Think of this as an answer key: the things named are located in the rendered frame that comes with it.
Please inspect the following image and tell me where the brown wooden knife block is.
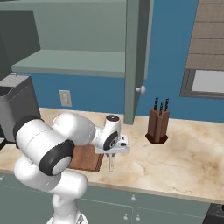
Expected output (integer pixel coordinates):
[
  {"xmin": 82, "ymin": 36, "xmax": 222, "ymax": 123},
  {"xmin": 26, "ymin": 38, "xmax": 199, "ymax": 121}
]
[{"xmin": 144, "ymin": 108, "xmax": 170, "ymax": 145}]

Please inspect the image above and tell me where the grey-green wall cabinet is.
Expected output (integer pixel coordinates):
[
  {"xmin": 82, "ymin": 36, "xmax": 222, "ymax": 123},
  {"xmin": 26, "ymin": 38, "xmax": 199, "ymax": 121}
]
[{"xmin": 0, "ymin": 0, "xmax": 128, "ymax": 79}]

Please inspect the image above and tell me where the brown window blind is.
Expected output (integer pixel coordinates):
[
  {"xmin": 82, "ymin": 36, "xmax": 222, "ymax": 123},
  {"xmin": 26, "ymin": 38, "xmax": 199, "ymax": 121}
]
[{"xmin": 185, "ymin": 0, "xmax": 224, "ymax": 72}]

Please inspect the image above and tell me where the grey framed window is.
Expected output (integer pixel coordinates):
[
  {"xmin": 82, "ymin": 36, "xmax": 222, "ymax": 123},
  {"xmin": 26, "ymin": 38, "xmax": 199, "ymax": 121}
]
[{"xmin": 179, "ymin": 68, "xmax": 224, "ymax": 101}]

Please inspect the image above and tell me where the black appliance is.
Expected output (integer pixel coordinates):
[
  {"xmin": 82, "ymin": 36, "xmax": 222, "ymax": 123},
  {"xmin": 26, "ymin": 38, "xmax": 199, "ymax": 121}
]
[{"xmin": 201, "ymin": 202, "xmax": 224, "ymax": 224}]

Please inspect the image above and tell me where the white round door knob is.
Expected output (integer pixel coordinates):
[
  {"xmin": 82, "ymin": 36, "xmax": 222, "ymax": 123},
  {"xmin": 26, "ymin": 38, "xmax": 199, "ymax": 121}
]
[{"xmin": 135, "ymin": 85, "xmax": 147, "ymax": 95}]

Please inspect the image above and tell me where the dark grey-green cabinet door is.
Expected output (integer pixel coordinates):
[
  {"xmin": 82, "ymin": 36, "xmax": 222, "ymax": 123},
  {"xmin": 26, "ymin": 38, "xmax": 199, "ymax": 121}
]
[{"xmin": 0, "ymin": 10, "xmax": 41, "ymax": 81}]

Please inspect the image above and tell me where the grey-green base cabinet door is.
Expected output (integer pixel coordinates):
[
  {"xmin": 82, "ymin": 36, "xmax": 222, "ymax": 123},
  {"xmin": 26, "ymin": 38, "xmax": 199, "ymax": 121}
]
[
  {"xmin": 131, "ymin": 206, "xmax": 208, "ymax": 224},
  {"xmin": 76, "ymin": 199, "xmax": 134, "ymax": 224}
]

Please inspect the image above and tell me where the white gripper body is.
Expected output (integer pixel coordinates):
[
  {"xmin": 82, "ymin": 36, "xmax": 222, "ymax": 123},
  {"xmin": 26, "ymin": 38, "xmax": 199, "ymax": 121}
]
[{"xmin": 94, "ymin": 142, "xmax": 131, "ymax": 155}]

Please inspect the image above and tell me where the grey-green drawer front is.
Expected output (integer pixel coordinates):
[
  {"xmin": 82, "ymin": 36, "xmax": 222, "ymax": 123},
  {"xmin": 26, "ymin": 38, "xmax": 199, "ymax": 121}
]
[
  {"xmin": 86, "ymin": 185, "xmax": 212, "ymax": 219},
  {"xmin": 0, "ymin": 172, "xmax": 28, "ymax": 191}
]

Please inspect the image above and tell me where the white wall outlet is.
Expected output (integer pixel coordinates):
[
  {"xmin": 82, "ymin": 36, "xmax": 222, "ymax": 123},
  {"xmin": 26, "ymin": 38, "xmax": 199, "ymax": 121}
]
[{"xmin": 59, "ymin": 89, "xmax": 73, "ymax": 109}]

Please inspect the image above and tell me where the brown wooden cutting board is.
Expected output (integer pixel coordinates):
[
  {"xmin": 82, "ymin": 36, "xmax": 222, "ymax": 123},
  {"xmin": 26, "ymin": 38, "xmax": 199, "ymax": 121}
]
[{"xmin": 67, "ymin": 143, "xmax": 105, "ymax": 173}]

